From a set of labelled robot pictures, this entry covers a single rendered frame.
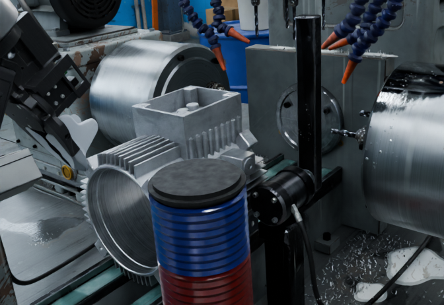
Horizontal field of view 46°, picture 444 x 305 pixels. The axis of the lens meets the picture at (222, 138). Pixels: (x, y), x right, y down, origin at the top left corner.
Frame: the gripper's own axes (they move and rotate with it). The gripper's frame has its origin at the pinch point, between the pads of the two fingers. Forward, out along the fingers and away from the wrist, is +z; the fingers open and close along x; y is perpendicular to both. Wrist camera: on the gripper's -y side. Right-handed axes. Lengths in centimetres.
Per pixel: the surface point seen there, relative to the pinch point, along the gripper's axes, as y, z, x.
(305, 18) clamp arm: 30.0, -1.3, -19.7
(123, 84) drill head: 25.4, 12.7, 23.3
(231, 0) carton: 433, 304, 393
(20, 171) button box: -2.7, 1.6, 12.0
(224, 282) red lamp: -10.3, -14.4, -38.7
